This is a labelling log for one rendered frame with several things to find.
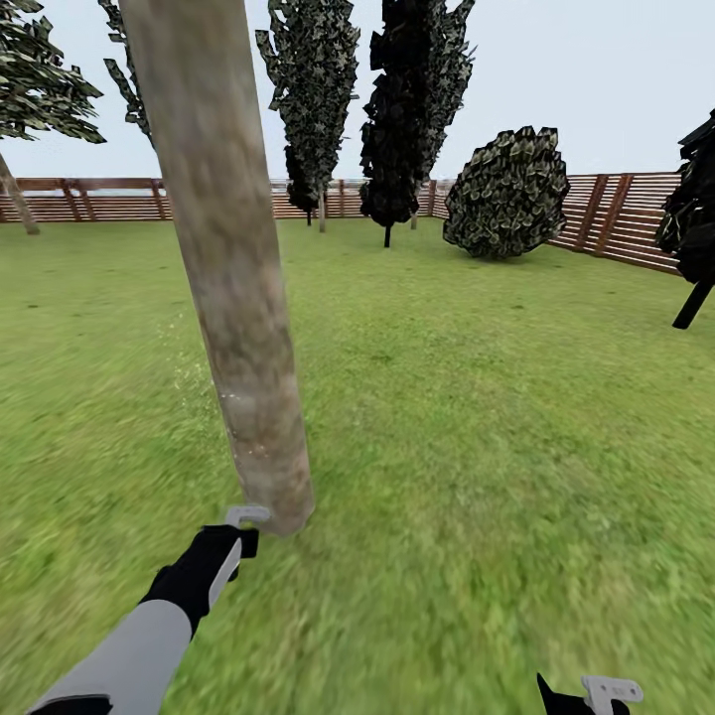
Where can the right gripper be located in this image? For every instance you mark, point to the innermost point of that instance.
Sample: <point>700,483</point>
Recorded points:
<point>561,704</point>

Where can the bush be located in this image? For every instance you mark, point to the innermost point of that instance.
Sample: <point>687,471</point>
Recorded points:
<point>509,197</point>

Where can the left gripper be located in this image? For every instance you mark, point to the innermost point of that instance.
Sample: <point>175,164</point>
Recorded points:
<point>249,543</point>

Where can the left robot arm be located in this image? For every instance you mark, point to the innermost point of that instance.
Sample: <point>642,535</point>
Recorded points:
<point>131,672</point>

